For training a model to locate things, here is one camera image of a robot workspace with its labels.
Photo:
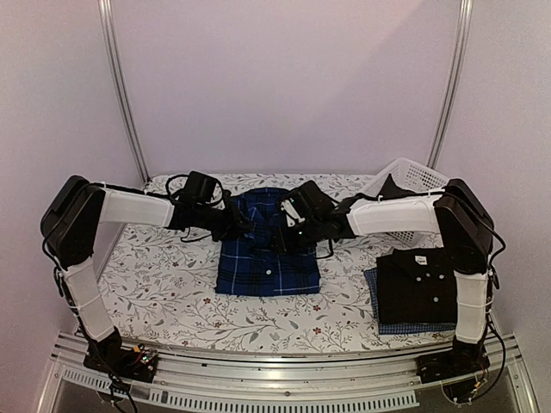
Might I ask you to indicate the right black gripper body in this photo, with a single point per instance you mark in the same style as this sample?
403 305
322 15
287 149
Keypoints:
303 241

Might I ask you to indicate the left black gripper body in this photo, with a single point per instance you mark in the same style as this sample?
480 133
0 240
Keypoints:
222 225

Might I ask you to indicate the blue plaid long sleeve shirt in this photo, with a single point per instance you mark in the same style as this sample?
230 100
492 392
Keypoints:
249 266

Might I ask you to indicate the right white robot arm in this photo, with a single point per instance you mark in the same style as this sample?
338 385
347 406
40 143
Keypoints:
452 212

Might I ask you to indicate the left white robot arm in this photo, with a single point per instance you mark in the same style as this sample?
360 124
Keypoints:
69 227

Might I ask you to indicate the folded blue checked shirt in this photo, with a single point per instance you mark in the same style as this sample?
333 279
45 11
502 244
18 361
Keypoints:
398 329

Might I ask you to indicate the black shirt in basket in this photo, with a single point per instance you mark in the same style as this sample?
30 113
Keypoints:
390 190

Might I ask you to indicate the floral tablecloth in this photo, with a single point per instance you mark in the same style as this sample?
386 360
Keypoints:
158 288

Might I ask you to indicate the white plastic basket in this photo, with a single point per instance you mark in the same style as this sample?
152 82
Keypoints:
413 176

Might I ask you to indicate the folded black shirt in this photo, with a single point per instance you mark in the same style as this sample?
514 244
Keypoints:
416 287

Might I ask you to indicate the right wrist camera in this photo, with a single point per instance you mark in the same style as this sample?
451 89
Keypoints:
294 208

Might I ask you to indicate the aluminium front rail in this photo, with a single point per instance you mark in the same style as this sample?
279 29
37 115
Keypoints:
192 380

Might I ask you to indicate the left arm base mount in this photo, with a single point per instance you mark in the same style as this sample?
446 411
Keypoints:
108 356

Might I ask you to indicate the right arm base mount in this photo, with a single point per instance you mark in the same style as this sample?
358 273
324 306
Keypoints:
464 364

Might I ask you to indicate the left aluminium post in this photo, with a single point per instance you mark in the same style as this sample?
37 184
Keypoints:
107 20

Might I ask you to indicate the aluminium post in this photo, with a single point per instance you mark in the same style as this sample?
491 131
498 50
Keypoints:
454 78
107 20

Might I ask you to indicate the right aluminium post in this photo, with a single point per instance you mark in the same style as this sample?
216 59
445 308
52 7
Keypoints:
454 78

